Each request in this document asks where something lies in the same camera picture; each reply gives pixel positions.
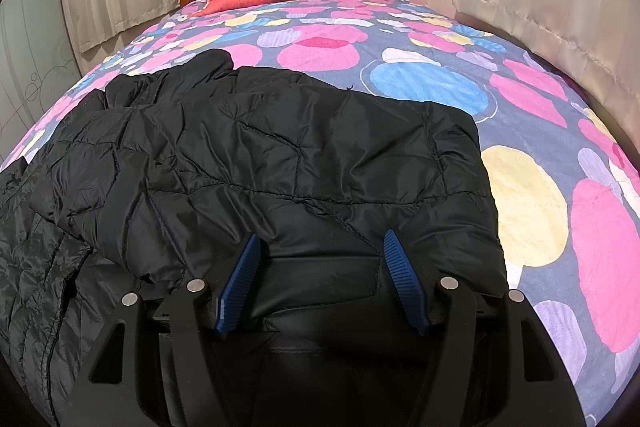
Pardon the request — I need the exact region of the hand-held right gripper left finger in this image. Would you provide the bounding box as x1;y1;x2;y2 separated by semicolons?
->
55;233;267;427

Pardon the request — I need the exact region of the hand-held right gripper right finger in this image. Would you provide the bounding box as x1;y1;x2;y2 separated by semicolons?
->
382;229;587;427

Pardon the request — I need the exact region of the black puffer jacket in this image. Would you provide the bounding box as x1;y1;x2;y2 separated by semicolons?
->
0;48;509;427

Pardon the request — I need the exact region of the dotted colourful bedspread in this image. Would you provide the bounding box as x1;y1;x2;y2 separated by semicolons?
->
0;0;640;410

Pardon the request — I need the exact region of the frosted glass wardrobe door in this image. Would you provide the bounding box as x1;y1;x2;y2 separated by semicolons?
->
0;0;84;145

